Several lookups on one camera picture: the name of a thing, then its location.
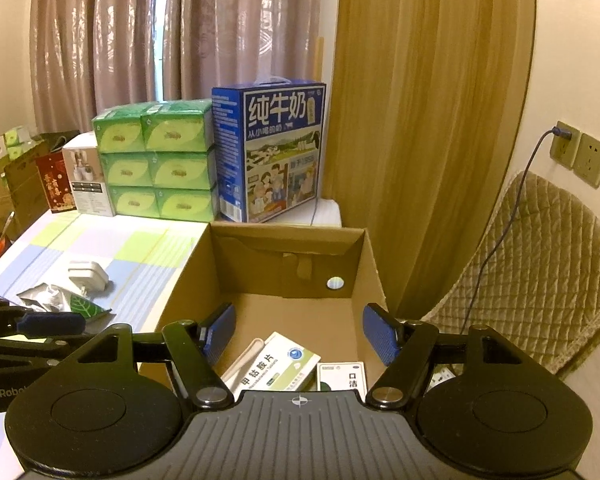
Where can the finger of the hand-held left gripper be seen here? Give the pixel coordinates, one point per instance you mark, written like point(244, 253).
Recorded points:
point(50, 323)
point(25, 350)

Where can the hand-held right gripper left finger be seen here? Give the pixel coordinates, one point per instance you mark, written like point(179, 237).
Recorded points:
point(220, 332)

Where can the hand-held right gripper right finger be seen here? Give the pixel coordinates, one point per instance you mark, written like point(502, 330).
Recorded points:
point(380, 332)

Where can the white slim stick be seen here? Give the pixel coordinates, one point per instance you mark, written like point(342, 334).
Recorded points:
point(245, 357)

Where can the green and white medicine box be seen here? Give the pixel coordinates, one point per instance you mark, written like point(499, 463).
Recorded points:
point(342, 377)

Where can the large cardboard box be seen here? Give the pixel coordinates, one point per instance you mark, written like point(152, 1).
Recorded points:
point(280, 315)

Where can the white medicine box blue logo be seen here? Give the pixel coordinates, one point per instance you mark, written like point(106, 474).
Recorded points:
point(275, 365)

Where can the checked cloth desktop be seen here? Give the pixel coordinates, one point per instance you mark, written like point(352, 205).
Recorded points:
point(130, 260)

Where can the silver foil bag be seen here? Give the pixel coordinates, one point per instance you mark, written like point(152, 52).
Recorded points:
point(42, 296)

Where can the green leaf print packet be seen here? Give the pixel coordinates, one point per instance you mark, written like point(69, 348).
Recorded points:
point(87, 306)

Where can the white plug adapter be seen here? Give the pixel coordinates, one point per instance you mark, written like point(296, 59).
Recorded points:
point(87, 272)

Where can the red gift packet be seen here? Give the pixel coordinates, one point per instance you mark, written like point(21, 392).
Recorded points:
point(55, 185)

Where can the small brown cardboard box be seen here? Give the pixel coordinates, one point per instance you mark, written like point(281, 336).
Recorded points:
point(27, 185)

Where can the white appliance product box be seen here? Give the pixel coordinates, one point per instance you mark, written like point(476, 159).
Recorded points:
point(87, 180)

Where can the stack of green tissue packs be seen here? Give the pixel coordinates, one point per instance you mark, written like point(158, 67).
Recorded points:
point(155, 170)

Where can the beige quilted chair cover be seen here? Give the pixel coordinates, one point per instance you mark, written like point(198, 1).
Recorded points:
point(545, 270)

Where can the blue milk carton box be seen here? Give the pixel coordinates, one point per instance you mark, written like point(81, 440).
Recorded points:
point(280, 160)

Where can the small green tissue pack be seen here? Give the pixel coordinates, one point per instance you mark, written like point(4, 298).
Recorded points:
point(17, 141)

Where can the beige patterned curtain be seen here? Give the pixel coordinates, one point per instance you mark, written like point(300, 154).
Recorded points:
point(105, 35)

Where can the beige wall socket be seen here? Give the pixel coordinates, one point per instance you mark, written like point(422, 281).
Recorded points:
point(566, 147)
point(594, 160)

